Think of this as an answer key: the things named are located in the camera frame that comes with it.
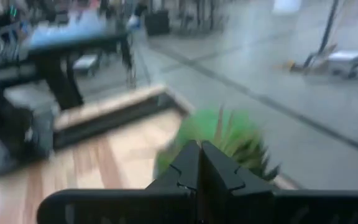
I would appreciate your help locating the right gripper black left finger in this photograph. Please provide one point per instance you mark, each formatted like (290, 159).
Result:
(135, 205)

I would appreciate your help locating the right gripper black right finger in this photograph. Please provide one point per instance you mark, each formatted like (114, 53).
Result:
(259, 205)

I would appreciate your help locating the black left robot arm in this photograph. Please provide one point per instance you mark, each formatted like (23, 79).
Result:
(11, 124)

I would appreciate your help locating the green succulent plant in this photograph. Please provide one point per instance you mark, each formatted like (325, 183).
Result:
(204, 127)

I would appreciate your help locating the black floor stand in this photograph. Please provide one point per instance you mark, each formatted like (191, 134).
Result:
(337, 59)

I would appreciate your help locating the black box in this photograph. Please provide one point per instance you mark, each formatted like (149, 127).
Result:
(157, 21)

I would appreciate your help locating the black aluminium table frame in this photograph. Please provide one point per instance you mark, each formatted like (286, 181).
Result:
(110, 124)

